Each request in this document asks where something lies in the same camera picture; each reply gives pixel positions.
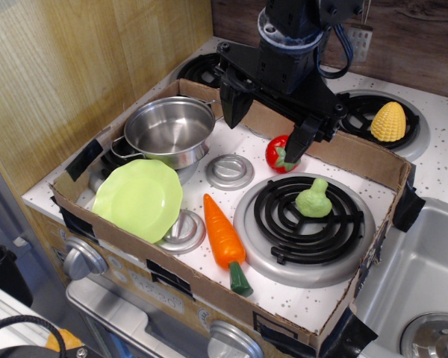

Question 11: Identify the silver front stove knob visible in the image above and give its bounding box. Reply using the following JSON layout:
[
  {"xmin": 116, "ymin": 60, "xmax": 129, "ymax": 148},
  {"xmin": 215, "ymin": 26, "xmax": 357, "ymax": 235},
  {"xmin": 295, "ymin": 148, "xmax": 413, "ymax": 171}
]
[{"xmin": 157, "ymin": 210, "xmax": 206, "ymax": 255}]

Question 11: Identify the grey toy sink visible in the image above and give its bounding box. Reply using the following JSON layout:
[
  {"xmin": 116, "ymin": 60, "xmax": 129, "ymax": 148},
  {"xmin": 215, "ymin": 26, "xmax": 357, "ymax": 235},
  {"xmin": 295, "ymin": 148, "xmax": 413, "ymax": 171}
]
[{"xmin": 355, "ymin": 198, "xmax": 448, "ymax": 357}]

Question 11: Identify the hanging metal spatula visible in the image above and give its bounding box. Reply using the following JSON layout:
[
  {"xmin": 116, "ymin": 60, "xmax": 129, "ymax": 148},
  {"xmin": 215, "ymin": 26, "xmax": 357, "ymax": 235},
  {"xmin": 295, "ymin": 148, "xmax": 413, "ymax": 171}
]
[{"xmin": 346, "ymin": 1, "xmax": 373, "ymax": 63}]

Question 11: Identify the brown cardboard fence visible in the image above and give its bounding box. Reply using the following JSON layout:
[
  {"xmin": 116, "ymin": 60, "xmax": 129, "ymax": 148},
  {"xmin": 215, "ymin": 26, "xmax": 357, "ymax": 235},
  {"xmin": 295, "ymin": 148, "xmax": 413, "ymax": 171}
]
[{"xmin": 52, "ymin": 79, "xmax": 413, "ymax": 357}]

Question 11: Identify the back left black burner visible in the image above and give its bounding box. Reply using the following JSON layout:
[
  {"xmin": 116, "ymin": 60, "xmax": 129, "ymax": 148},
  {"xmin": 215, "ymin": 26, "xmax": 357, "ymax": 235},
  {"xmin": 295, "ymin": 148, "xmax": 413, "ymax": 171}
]
[{"xmin": 169, "ymin": 53, "xmax": 220, "ymax": 89}]

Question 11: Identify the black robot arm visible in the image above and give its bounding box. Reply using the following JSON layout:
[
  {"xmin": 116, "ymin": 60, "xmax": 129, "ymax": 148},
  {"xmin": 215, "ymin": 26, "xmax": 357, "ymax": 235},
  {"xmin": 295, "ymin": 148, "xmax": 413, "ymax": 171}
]
[{"xmin": 215, "ymin": 1, "xmax": 364, "ymax": 163}]

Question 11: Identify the silver oven door handle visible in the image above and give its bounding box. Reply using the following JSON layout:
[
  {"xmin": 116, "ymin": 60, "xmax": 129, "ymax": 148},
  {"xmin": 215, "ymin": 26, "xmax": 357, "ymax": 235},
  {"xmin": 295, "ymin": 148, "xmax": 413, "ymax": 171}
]
[{"xmin": 66, "ymin": 278, "xmax": 189, "ymax": 357}]

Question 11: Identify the front right black burner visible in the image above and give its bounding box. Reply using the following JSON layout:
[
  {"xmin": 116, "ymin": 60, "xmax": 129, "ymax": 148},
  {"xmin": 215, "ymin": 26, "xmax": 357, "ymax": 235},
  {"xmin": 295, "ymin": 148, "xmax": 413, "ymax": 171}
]
[{"xmin": 234, "ymin": 173, "xmax": 376, "ymax": 289}]

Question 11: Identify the red toy tomato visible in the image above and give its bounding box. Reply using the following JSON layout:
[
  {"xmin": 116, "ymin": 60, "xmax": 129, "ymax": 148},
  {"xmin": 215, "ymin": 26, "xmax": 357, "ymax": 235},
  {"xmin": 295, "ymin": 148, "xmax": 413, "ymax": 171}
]
[{"xmin": 265, "ymin": 135, "xmax": 300, "ymax": 174}]

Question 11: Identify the silver centre stove knob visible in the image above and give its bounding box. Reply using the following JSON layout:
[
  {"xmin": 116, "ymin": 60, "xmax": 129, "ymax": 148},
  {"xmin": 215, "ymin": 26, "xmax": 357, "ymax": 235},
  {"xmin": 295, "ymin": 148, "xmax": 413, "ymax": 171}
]
[{"xmin": 206, "ymin": 154, "xmax": 255, "ymax": 191}]

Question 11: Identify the light green toy broccoli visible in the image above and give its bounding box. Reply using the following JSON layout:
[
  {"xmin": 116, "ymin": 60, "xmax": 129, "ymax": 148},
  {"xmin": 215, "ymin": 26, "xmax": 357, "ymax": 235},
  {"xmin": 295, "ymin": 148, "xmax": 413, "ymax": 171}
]
[{"xmin": 295, "ymin": 178, "xmax": 332, "ymax": 219}]

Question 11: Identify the orange toy carrot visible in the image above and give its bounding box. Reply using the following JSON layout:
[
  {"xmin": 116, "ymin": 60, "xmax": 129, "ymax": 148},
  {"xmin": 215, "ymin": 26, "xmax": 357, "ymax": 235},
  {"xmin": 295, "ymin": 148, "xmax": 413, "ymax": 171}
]
[{"xmin": 203, "ymin": 194, "xmax": 253, "ymax": 297}]

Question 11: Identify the silver oven knob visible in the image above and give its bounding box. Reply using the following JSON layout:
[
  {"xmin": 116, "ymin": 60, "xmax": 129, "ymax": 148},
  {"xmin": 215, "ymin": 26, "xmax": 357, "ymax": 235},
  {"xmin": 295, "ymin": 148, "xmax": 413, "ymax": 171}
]
[
  {"xmin": 63, "ymin": 236, "xmax": 108, "ymax": 280},
  {"xmin": 207, "ymin": 320, "xmax": 264, "ymax": 358}
]

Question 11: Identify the black cable bottom left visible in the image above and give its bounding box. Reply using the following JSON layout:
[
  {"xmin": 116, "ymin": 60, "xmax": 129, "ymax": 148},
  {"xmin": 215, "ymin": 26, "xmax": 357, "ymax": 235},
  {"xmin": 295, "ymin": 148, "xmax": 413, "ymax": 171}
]
[{"xmin": 0, "ymin": 315, "xmax": 67, "ymax": 358}]

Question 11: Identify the silver left oven knob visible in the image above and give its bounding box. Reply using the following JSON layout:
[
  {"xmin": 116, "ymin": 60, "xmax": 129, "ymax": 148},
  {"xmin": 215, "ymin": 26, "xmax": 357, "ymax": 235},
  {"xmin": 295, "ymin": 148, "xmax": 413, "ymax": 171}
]
[{"xmin": 63, "ymin": 236, "xmax": 108, "ymax": 280}]

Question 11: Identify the back right black burner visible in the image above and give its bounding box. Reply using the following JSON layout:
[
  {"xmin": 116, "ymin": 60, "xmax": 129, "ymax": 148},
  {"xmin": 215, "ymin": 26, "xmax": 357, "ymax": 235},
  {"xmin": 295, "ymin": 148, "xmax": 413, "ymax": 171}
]
[{"xmin": 337, "ymin": 89, "xmax": 430, "ymax": 162}]

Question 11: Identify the stainless steel pot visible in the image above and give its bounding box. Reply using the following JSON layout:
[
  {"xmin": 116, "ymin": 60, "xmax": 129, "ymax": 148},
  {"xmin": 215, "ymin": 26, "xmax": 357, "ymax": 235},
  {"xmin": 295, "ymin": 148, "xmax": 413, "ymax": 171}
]
[{"xmin": 111, "ymin": 95, "xmax": 222, "ymax": 170}]

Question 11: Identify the silver right oven knob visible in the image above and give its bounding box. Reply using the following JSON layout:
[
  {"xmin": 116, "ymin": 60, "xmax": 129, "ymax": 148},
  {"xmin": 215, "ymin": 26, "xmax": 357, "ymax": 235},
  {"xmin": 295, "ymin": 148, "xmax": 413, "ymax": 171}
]
[{"xmin": 207, "ymin": 320, "xmax": 264, "ymax": 358}]

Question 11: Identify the silver stove knob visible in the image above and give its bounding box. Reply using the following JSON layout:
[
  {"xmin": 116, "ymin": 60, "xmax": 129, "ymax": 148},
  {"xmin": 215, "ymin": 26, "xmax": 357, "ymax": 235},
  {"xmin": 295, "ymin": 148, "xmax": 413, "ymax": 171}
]
[
  {"xmin": 157, "ymin": 210, "xmax": 206, "ymax": 255},
  {"xmin": 206, "ymin": 154, "xmax": 255, "ymax": 191}
]

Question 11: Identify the silver sink drain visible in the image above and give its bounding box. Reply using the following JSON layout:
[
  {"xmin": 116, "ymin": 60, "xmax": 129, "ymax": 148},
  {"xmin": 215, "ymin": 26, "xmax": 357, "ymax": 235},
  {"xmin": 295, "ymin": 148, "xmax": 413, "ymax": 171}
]
[{"xmin": 399, "ymin": 313, "xmax": 448, "ymax": 357}]

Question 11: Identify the light green plastic plate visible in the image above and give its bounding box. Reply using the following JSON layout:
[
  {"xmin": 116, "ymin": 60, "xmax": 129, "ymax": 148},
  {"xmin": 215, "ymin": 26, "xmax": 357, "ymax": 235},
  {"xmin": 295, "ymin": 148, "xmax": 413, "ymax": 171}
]
[{"xmin": 92, "ymin": 160, "xmax": 183, "ymax": 244}]

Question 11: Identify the yellow object bottom left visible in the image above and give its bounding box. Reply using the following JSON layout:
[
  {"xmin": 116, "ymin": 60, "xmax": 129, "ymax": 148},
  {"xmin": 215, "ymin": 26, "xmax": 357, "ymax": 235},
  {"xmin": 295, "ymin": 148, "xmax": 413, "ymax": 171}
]
[{"xmin": 45, "ymin": 328, "xmax": 83, "ymax": 352}]

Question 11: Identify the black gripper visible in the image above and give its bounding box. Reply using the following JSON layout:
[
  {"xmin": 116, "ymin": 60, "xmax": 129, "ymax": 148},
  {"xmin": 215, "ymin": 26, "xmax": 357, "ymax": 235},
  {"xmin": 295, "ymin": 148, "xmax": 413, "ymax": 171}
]
[{"xmin": 216, "ymin": 41, "xmax": 347, "ymax": 163}]

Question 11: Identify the yellow toy corn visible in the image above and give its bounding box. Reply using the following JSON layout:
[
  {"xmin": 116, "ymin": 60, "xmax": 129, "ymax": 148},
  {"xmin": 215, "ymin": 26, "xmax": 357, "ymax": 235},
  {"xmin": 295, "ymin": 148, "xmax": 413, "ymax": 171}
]
[{"xmin": 370, "ymin": 101, "xmax": 406, "ymax": 142}]

